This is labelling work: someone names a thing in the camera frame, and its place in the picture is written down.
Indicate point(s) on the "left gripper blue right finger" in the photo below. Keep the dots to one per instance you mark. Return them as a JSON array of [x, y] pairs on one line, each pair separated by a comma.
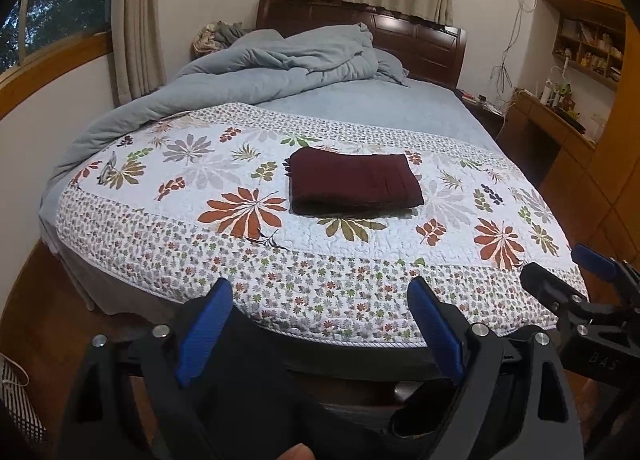
[[443, 328]]

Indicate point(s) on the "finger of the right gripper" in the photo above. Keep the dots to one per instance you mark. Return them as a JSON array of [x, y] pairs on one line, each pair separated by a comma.
[[553, 293], [622, 275]]

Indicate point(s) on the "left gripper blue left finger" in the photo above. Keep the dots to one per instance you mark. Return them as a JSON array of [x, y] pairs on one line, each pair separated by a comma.
[[204, 331]]

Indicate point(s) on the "maroon pants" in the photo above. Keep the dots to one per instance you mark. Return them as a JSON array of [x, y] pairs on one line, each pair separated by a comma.
[[328, 183]]

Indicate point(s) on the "orange wooden wardrobe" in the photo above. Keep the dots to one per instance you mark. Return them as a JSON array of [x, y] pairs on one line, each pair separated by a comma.
[[594, 192]]

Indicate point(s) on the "wooden desk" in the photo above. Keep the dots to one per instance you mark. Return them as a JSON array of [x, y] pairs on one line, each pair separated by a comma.
[[551, 153]]

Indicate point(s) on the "floral quilted bedspread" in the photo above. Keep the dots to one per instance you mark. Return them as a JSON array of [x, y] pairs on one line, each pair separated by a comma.
[[178, 204]]

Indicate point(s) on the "striped black white bag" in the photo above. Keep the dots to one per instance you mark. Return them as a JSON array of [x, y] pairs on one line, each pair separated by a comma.
[[14, 381]]

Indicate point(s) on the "grey-blue bed sheet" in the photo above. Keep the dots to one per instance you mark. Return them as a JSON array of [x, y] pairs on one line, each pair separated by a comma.
[[413, 106]]

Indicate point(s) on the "grey-blue comforter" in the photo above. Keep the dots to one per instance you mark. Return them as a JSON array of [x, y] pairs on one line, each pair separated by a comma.
[[259, 67]]

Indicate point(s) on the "beige side curtain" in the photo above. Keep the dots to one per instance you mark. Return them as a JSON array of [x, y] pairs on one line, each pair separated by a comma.
[[138, 56]]

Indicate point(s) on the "dark wooden headboard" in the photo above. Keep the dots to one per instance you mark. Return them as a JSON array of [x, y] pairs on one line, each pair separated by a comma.
[[429, 51]]

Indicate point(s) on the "crumpled clothes pile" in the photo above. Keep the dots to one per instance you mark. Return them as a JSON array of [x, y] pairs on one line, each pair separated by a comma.
[[214, 37]]

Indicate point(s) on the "wooden framed window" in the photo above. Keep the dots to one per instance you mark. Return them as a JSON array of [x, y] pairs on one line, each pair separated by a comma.
[[43, 39]]

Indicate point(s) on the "wooden wall shelf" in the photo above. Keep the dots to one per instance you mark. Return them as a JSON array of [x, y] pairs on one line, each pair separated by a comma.
[[593, 49]]

